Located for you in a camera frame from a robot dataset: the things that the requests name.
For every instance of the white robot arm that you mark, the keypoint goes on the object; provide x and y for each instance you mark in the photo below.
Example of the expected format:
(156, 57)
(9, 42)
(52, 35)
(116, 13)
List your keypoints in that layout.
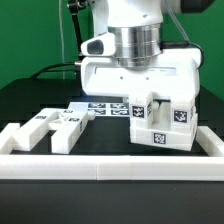
(127, 57)

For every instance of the white chair back frame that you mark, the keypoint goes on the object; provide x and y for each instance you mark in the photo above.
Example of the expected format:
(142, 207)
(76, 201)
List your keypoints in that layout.
(68, 125)

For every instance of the white chair seat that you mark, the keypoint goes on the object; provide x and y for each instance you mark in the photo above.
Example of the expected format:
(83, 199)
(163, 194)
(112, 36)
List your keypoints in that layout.
(160, 133)

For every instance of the white front fence rail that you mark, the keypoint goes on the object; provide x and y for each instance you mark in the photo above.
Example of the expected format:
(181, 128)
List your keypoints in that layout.
(55, 167)

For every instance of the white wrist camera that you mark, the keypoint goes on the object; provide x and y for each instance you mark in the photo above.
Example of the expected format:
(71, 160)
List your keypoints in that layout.
(102, 45)

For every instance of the black camera stand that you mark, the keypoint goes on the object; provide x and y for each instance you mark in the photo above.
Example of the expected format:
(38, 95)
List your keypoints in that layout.
(74, 6)

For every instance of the white right fence rail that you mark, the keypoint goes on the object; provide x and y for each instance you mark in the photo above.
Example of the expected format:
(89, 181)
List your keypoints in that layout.
(210, 142)

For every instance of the white tag sheet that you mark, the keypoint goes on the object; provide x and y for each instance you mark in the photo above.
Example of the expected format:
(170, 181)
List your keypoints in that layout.
(102, 109)

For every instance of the white fence rail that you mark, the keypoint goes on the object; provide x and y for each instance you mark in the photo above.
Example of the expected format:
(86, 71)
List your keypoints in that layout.
(55, 167)
(210, 142)
(6, 138)

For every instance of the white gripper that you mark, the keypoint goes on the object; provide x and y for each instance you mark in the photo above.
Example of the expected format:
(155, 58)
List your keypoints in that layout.
(173, 73)

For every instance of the white left fence rail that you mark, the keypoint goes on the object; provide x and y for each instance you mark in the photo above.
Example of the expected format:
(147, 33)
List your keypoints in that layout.
(6, 138)

